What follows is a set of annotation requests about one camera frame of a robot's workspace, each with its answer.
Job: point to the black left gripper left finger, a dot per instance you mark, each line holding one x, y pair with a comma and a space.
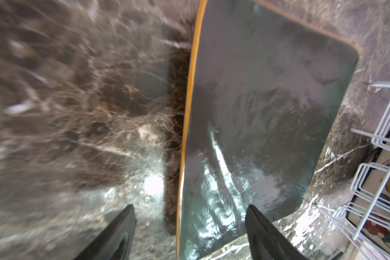
115, 241

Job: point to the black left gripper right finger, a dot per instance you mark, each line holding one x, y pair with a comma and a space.
265, 241

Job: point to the floral square plate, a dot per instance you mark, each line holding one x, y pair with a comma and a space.
367, 215

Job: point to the white wire dish rack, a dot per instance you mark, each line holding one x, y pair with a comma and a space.
376, 138

